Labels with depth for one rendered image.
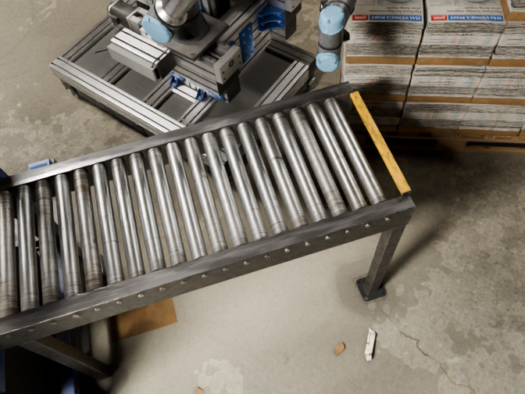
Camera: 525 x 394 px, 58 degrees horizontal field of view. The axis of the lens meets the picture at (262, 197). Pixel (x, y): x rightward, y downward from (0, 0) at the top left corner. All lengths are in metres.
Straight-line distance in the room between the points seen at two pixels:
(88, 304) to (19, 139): 1.75
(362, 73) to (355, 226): 0.90
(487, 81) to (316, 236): 1.17
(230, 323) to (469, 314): 1.05
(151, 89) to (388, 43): 1.29
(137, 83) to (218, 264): 1.55
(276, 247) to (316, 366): 0.83
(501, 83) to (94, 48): 2.16
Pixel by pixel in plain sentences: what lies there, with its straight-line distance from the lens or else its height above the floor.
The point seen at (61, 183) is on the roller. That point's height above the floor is 0.80.
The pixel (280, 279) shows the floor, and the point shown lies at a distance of 2.24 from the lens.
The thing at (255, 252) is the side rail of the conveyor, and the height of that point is 0.80.
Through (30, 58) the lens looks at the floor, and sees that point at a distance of 3.52.
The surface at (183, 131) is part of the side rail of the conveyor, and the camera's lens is 1.70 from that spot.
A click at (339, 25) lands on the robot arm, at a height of 1.13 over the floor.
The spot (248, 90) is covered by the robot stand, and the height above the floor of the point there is 0.21.
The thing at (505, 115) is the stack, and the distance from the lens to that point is 2.50.
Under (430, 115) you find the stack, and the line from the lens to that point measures 2.43.
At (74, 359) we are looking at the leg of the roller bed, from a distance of 1.94.
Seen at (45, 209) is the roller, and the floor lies 0.80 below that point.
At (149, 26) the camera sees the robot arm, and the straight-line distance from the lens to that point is 1.79.
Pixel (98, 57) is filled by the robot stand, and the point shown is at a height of 0.21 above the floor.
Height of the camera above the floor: 2.11
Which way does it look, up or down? 60 degrees down
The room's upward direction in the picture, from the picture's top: 8 degrees counter-clockwise
